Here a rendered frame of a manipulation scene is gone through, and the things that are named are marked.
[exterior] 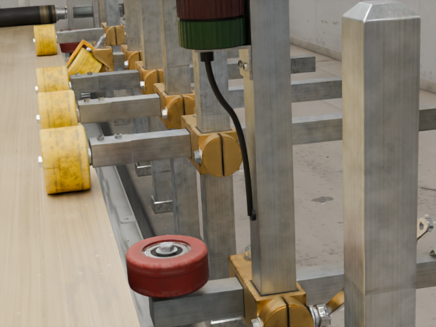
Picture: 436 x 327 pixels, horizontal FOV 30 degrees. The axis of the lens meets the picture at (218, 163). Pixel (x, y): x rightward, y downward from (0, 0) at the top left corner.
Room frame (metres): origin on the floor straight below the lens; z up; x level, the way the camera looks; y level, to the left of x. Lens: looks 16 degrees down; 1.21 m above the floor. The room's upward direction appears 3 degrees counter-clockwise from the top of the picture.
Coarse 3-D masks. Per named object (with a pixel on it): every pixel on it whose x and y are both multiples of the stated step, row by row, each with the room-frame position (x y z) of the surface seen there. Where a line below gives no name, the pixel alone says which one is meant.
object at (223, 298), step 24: (336, 264) 0.79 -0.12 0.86; (432, 264) 0.78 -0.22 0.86; (216, 288) 0.74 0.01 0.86; (240, 288) 0.74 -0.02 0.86; (312, 288) 0.76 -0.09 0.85; (336, 288) 0.76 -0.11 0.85; (168, 312) 0.72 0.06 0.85; (192, 312) 0.73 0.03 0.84; (216, 312) 0.74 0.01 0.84; (240, 312) 0.74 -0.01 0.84
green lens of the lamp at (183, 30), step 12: (180, 24) 0.70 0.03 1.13; (192, 24) 0.69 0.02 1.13; (204, 24) 0.68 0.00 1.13; (216, 24) 0.68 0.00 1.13; (228, 24) 0.69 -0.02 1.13; (240, 24) 0.69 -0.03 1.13; (180, 36) 0.70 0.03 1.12; (192, 36) 0.69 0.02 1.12; (204, 36) 0.68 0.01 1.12; (216, 36) 0.68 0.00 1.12; (228, 36) 0.69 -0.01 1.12; (240, 36) 0.69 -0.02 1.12; (192, 48) 0.69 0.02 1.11; (204, 48) 0.68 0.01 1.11
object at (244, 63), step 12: (216, 48) 0.69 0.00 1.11; (228, 48) 0.70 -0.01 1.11; (240, 48) 0.70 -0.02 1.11; (204, 60) 0.71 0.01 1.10; (240, 60) 0.73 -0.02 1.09; (240, 72) 0.73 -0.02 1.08; (216, 84) 0.71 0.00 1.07; (216, 96) 0.71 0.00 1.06; (228, 108) 0.71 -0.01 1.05; (240, 132) 0.71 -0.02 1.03; (240, 144) 0.71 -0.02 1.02; (252, 204) 0.71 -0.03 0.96; (252, 216) 0.71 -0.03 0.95
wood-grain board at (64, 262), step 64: (0, 64) 2.06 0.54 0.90; (64, 64) 2.01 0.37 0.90; (0, 128) 1.33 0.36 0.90; (0, 192) 0.98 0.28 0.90; (64, 192) 0.96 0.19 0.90; (0, 256) 0.76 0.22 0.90; (64, 256) 0.75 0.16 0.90; (0, 320) 0.62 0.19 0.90; (64, 320) 0.61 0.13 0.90; (128, 320) 0.61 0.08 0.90
